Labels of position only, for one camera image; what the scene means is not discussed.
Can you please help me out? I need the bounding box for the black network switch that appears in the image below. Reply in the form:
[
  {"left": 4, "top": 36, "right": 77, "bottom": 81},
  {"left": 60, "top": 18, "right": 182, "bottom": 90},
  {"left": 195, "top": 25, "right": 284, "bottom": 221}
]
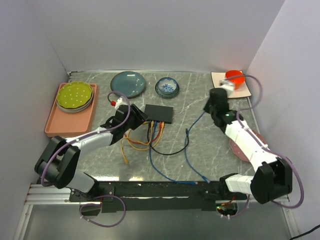
[{"left": 144, "top": 104, "right": 174, "bottom": 124}]

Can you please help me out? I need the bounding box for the yellow ethernet cable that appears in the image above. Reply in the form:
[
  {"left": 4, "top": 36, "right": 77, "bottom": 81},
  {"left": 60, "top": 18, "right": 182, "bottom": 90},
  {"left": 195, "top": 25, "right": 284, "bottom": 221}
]
[
  {"left": 120, "top": 122, "right": 165, "bottom": 165},
  {"left": 127, "top": 121, "right": 161, "bottom": 151}
]

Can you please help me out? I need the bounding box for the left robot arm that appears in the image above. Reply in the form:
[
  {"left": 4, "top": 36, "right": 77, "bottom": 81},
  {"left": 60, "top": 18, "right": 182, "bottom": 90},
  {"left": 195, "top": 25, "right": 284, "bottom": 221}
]
[{"left": 34, "top": 104, "right": 148, "bottom": 201}]

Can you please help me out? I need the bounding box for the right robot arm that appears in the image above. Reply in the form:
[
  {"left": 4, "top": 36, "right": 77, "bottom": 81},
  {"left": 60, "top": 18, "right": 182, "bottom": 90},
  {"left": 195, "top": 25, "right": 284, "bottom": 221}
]
[{"left": 203, "top": 88, "right": 293, "bottom": 204}]

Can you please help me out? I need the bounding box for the orange plastic cup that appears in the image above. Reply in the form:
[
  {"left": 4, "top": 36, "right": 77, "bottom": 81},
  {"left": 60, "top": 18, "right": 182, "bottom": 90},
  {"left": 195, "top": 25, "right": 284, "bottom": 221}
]
[{"left": 225, "top": 70, "right": 245, "bottom": 90}]

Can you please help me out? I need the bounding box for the dark teal round plate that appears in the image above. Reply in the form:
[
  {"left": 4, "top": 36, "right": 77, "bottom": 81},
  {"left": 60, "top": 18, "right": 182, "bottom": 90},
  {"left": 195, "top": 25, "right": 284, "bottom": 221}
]
[{"left": 110, "top": 71, "right": 146, "bottom": 99}]

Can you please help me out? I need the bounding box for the blue patterned saucer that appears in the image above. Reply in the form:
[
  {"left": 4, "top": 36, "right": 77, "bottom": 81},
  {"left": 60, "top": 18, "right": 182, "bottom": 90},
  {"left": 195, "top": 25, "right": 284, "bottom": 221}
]
[{"left": 155, "top": 83, "right": 180, "bottom": 99}]

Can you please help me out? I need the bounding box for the blue white porcelain bowl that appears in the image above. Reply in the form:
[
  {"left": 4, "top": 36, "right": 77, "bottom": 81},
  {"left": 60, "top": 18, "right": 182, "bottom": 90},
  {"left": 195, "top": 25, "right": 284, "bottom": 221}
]
[{"left": 155, "top": 77, "right": 180, "bottom": 96}]

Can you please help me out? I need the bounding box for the grey plate under green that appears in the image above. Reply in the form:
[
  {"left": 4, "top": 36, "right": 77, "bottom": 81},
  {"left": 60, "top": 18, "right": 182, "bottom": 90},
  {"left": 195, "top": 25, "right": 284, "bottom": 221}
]
[{"left": 57, "top": 97, "right": 93, "bottom": 114}]

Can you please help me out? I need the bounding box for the pink dotted plate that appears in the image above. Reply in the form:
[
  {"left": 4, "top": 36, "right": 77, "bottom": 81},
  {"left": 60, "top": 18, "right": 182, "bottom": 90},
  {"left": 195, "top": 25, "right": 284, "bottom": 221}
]
[{"left": 229, "top": 129, "right": 267, "bottom": 162}]

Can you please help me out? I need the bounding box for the green dotted plate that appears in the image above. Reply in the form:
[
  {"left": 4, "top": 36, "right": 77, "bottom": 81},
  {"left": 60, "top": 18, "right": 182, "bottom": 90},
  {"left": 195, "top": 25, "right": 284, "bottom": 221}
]
[{"left": 56, "top": 81, "right": 93, "bottom": 110}]

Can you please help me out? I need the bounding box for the pink rectangular tray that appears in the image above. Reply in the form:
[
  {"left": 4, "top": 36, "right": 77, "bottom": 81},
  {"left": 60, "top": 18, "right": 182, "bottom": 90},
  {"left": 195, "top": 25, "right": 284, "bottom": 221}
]
[{"left": 44, "top": 83, "right": 99, "bottom": 138}]

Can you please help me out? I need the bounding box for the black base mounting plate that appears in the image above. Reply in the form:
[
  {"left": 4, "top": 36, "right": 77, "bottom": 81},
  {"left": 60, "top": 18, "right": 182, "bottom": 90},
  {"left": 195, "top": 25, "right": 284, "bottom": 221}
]
[{"left": 69, "top": 181, "right": 247, "bottom": 213}]

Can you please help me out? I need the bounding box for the red ethernet cable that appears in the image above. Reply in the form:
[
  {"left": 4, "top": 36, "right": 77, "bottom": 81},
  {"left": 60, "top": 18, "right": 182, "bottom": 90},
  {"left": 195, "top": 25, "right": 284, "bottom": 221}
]
[{"left": 124, "top": 121, "right": 162, "bottom": 145}]

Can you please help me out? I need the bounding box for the black ethernet cable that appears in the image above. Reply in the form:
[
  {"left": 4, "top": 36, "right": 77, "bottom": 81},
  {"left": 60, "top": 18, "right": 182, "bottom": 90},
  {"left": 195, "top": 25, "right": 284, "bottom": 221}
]
[{"left": 146, "top": 121, "right": 190, "bottom": 156}]

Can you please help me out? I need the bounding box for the aluminium frame rail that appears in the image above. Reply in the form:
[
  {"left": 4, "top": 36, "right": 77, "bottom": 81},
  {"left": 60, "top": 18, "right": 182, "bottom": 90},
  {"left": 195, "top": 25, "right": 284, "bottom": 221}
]
[{"left": 24, "top": 184, "right": 293, "bottom": 205}]

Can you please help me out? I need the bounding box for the black power cord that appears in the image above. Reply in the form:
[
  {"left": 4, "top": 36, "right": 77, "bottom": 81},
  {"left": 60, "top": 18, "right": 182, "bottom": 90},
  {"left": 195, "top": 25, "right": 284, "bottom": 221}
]
[{"left": 289, "top": 224, "right": 320, "bottom": 240}]

